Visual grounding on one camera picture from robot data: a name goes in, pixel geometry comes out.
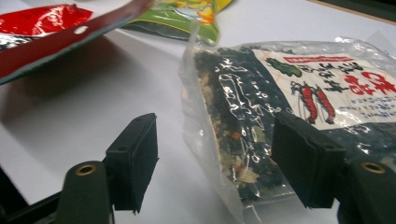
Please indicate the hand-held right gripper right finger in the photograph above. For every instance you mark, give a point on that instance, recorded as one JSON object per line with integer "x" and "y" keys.
{"x": 306, "y": 161}

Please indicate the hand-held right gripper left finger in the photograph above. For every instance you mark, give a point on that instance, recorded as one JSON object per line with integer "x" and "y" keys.
{"x": 134, "y": 161}

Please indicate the clear dried seaweed packet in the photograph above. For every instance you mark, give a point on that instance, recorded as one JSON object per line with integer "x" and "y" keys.
{"x": 243, "y": 93}

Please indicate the yellow green snack packet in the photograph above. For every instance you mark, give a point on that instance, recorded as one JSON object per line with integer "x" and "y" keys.
{"x": 183, "y": 18}

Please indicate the red foil packet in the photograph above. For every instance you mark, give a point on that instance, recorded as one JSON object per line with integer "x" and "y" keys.
{"x": 40, "y": 21}

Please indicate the white paper table cover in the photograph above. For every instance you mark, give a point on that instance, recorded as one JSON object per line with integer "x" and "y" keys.
{"x": 77, "y": 124}

